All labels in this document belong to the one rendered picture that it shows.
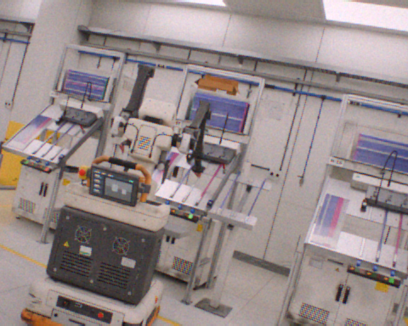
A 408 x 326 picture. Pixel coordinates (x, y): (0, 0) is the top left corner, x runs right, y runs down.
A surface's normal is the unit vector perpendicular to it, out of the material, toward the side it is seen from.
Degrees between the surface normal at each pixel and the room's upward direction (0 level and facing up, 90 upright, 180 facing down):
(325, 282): 90
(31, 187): 90
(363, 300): 90
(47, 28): 90
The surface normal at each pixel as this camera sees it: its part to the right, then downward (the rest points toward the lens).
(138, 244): -0.11, 0.00
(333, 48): -0.34, -0.07
